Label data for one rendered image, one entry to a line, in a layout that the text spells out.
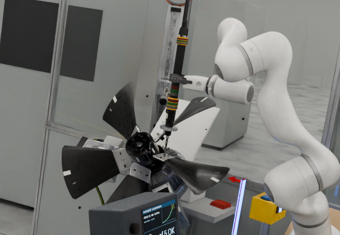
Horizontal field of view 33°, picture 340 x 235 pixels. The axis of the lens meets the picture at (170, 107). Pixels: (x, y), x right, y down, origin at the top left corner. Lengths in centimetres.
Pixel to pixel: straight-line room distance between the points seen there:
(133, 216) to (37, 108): 338
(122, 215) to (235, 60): 55
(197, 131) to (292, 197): 98
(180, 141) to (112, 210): 121
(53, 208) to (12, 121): 139
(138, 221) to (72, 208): 215
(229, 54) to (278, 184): 40
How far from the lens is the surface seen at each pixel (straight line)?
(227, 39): 173
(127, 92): 252
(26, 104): 483
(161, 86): 284
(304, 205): 182
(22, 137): 489
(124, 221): 143
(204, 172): 223
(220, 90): 213
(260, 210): 240
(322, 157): 174
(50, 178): 369
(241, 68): 166
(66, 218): 365
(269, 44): 169
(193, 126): 264
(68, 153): 245
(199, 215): 278
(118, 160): 239
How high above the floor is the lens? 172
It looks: 8 degrees down
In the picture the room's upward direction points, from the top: 9 degrees clockwise
